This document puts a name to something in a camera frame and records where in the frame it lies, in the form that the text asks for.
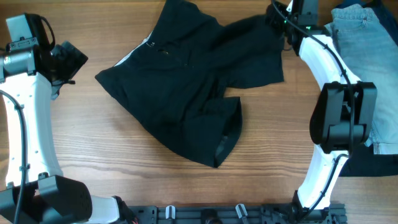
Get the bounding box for black shorts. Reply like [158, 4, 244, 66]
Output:
[96, 1, 284, 168]

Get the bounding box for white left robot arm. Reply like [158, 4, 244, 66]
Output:
[1, 13, 136, 223]

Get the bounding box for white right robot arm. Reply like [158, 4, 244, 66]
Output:
[271, 1, 377, 222]

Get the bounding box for light blue denim shorts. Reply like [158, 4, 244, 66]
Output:
[325, 4, 397, 154]

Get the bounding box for dark folded garment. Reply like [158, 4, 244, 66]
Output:
[340, 145, 397, 177]

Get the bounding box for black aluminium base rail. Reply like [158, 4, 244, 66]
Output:
[130, 203, 348, 224]

